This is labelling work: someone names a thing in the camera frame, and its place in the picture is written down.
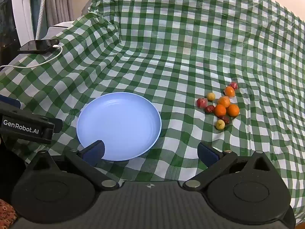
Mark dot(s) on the white cabinet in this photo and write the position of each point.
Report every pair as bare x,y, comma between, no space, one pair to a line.
60,25

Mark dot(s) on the red wrapped fruit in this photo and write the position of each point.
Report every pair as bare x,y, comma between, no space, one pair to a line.
234,85

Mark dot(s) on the white round frame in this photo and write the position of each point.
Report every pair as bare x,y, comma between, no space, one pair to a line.
22,9

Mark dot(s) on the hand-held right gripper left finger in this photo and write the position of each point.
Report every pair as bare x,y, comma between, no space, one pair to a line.
94,152

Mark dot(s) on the green checked tablecloth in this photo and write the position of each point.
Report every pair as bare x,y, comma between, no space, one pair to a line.
166,52

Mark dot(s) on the mandarin orange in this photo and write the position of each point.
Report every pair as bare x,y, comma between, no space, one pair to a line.
230,91
220,111
233,110
224,101

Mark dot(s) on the red patterned cloth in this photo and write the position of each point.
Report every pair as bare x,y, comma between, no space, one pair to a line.
6,210

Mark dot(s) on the black smartphone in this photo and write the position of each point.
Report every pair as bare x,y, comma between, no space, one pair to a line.
38,45

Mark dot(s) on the small yellow fruit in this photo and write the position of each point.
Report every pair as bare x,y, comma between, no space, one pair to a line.
220,124
210,96

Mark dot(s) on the light blue plate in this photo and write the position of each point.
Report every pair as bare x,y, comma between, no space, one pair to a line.
119,124

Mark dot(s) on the grey curtain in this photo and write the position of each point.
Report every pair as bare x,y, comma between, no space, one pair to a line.
59,0

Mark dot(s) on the red jujube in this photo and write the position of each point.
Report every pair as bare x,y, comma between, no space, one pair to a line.
225,120
210,109

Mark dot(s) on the pink wrapped fruit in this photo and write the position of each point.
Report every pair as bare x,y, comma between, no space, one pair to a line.
201,102

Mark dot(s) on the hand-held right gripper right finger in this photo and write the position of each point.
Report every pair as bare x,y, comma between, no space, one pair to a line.
207,154

